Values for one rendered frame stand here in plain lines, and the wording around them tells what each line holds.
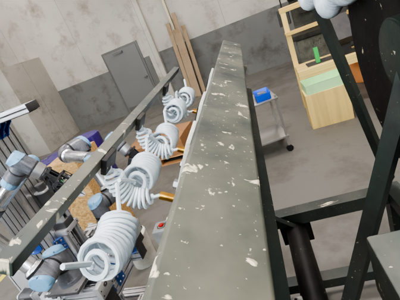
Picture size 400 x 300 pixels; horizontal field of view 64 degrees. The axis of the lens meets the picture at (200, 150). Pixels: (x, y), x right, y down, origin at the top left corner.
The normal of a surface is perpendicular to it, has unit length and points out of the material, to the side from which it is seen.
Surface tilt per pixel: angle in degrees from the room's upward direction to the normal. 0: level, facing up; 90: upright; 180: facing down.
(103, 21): 90
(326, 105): 90
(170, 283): 33
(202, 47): 90
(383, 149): 76
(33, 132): 90
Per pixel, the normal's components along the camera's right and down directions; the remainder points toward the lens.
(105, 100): -0.18, 0.44
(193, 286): 0.21, -0.88
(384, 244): -0.36, -0.86
